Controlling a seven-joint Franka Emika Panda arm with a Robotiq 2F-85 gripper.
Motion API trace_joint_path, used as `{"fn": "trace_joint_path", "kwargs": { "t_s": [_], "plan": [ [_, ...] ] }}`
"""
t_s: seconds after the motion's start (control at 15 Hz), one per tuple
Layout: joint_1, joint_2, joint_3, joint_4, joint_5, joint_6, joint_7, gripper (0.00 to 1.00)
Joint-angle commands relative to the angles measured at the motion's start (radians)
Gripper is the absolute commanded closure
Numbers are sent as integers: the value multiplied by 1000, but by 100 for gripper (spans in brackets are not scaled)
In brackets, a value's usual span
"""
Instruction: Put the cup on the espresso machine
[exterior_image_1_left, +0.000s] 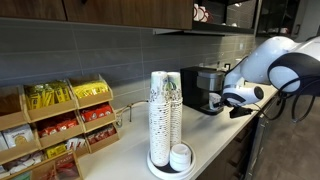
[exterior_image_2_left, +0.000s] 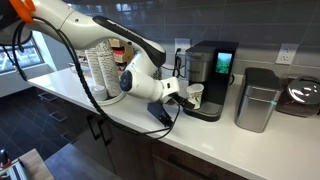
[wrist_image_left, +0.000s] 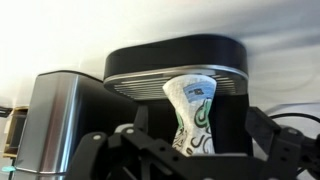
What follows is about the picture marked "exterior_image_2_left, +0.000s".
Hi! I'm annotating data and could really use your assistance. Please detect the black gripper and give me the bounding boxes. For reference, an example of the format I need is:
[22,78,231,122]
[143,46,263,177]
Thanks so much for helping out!
[167,92,196,111]

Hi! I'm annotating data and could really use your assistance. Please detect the patterned white paper cup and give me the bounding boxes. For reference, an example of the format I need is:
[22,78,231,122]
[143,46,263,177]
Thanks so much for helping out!
[186,83,205,110]

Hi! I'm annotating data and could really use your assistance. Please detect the black espresso machine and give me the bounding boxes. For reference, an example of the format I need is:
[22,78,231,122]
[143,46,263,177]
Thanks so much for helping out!
[182,40,240,122]

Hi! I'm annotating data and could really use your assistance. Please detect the tall leaning paper cup stack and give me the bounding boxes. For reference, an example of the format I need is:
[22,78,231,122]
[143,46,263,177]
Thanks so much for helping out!
[96,41,123,98]

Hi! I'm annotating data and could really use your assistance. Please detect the stainless steel bin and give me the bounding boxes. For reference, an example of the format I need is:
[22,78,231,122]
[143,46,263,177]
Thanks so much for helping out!
[234,67,284,134]

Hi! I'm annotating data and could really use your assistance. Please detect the white round tray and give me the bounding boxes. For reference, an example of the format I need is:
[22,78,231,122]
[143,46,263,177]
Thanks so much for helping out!
[94,89,127,107]

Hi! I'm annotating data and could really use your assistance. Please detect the small white lid stack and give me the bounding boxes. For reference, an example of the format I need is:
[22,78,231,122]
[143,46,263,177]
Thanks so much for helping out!
[90,84,109,102]

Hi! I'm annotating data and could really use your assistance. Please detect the black round appliance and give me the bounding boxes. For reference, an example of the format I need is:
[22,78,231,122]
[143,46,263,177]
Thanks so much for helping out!
[275,75,320,118]

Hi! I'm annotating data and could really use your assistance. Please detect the flat patterned tray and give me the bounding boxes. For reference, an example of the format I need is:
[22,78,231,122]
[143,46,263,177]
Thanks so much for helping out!
[68,61,93,79]

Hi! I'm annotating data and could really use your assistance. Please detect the dark gray bench top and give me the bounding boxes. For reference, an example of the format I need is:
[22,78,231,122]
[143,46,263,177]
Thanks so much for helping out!
[44,143,122,180]

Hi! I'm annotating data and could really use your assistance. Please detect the wooden table top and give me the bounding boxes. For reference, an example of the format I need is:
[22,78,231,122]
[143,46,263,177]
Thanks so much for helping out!
[18,148,56,180]

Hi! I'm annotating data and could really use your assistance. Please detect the red and black tool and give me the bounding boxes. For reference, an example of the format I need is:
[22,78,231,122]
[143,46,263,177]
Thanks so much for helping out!
[0,148,12,168]

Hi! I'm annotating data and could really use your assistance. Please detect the black coiled power cord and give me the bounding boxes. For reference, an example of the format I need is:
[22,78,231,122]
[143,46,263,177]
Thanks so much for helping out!
[162,47,187,80]

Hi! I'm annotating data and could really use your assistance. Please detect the white wall outlet with plug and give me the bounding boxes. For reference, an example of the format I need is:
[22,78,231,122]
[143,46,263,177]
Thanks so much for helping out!
[174,37,192,56]

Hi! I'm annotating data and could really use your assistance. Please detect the black cabinet door handle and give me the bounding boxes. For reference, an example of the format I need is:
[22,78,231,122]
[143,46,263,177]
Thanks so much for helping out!
[86,114,102,141]
[97,117,113,146]

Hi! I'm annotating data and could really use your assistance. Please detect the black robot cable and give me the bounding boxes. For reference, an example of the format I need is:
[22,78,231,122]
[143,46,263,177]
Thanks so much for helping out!
[0,16,182,141]

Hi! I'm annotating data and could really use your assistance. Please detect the white empty wall outlet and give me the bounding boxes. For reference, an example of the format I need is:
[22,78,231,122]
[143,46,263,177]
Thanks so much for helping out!
[275,42,300,66]

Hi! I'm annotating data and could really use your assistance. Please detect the window with frame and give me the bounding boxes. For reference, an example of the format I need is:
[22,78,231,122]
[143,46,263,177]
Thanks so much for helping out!
[0,35,45,73]

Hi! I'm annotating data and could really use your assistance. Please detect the orange cable clamp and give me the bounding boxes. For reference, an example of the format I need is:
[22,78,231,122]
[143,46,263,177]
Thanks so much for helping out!
[8,0,36,24]

